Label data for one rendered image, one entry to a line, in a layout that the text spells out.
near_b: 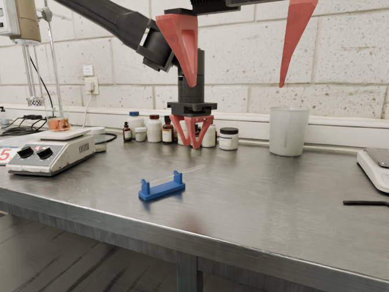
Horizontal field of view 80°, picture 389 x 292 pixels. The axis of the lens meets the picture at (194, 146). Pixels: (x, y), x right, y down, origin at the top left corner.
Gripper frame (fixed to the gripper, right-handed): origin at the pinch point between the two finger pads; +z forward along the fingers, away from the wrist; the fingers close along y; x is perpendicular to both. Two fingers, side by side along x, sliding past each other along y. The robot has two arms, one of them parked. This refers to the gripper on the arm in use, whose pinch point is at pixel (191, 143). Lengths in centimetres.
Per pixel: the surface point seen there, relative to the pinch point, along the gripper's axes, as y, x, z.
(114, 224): -2.5, 19.5, 11.4
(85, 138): 34.0, 13.8, 2.7
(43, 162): 26.6, 26.2, 5.8
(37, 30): 74, 17, -34
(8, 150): 48, 33, 6
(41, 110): 120, 15, 1
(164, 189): -1.2, 8.1, 8.4
